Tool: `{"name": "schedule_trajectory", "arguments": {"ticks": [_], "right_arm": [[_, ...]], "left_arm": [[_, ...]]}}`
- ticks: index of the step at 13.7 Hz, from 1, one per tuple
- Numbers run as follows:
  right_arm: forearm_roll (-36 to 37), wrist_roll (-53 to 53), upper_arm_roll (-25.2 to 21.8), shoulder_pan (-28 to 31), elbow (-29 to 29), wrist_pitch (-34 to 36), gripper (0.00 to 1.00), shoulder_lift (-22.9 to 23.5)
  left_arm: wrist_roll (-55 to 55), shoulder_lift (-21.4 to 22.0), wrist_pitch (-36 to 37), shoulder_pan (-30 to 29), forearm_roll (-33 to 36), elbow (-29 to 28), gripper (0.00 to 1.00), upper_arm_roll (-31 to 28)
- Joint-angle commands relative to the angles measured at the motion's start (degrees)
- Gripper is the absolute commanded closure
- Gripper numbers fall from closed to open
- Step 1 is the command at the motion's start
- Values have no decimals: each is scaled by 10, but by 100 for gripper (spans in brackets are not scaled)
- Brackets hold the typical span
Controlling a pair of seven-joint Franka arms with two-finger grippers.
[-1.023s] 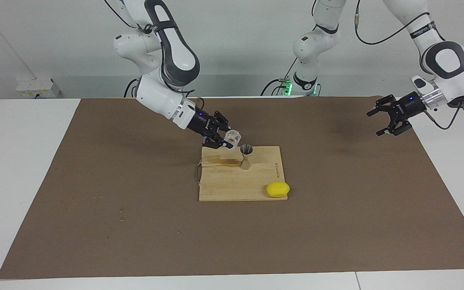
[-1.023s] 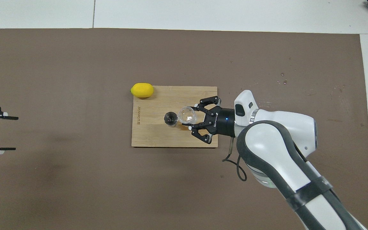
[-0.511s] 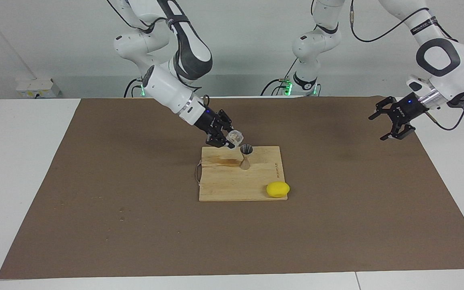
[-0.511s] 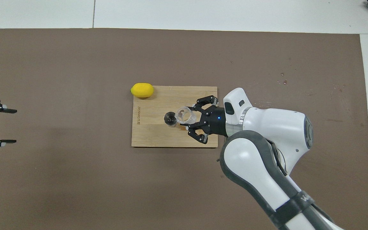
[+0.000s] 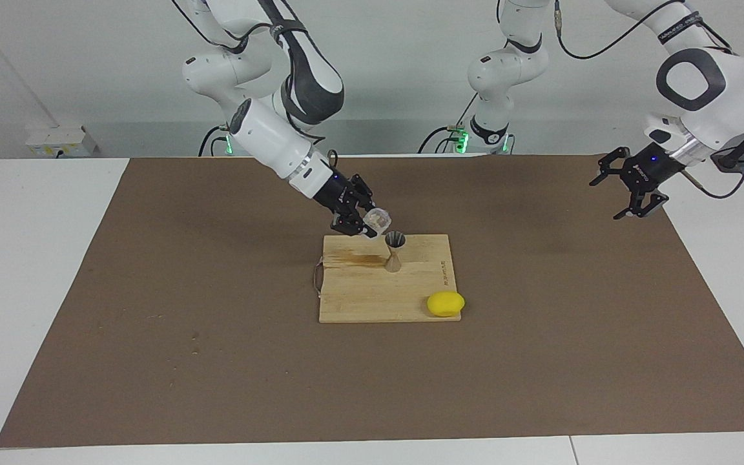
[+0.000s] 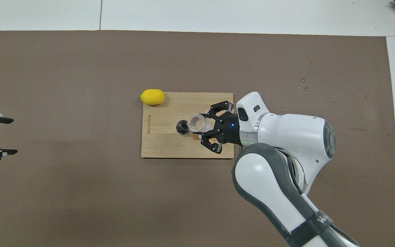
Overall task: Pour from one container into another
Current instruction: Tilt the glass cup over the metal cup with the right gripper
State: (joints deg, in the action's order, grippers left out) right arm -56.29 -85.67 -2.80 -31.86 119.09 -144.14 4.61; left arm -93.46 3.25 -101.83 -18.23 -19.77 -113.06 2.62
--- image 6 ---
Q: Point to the metal double jigger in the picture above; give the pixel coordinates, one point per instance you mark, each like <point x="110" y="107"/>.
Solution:
<point x="183" y="127"/>

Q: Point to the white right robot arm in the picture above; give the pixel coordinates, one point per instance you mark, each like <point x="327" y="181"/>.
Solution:
<point x="286" y="137"/>

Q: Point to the brown table mat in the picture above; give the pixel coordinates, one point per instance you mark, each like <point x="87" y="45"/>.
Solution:
<point x="81" y="206"/>

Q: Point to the yellow lemon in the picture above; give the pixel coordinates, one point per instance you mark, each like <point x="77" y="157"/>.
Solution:
<point x="153" y="96"/>

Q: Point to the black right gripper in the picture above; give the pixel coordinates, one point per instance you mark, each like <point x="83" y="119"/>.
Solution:
<point x="230" y="128"/>

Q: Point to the wooden cutting board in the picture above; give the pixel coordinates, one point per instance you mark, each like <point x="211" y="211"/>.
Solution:
<point x="163" y="144"/>

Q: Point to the clear glass cup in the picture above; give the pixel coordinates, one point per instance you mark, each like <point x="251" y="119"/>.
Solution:
<point x="197" y="122"/>

